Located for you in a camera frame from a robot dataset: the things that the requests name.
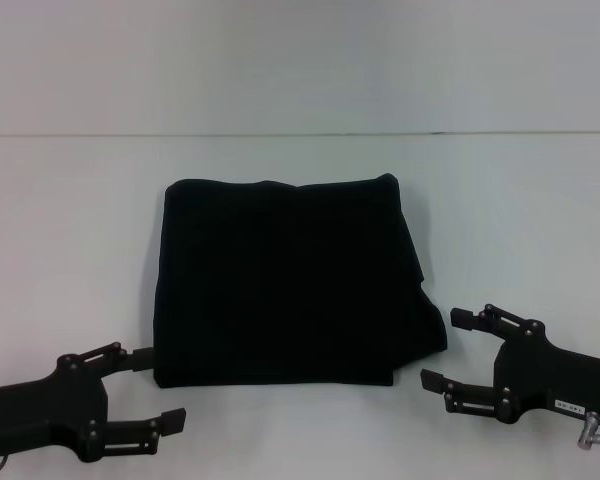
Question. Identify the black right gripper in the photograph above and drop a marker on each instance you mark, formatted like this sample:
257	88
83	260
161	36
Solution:
555	380

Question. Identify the black shirt with FREE print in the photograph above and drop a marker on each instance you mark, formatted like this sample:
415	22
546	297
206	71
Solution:
290	285

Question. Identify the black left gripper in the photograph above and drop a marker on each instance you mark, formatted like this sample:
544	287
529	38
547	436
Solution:
45	415

